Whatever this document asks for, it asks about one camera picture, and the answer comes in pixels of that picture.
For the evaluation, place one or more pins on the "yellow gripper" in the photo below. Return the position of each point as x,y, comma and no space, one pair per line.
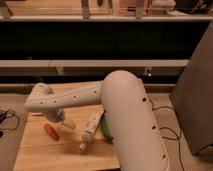
67,122

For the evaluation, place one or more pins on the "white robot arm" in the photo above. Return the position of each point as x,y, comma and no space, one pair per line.
132,125

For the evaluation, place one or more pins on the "white tube bottle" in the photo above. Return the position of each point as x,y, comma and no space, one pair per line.
89,131

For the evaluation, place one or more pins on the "green bowl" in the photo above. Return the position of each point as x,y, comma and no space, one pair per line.
104,127

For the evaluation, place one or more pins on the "wooden folding table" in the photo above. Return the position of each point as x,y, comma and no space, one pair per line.
39,152

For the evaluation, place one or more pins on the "grey cabinet right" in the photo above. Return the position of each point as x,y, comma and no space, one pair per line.
192,97

